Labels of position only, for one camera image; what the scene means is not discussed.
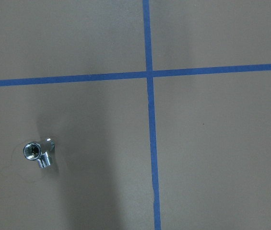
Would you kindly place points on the chrome angle pipe fitting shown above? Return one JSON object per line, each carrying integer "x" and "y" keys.
{"x": 40, "y": 151}

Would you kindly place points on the brown table mat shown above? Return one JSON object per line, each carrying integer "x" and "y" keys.
{"x": 160, "y": 111}

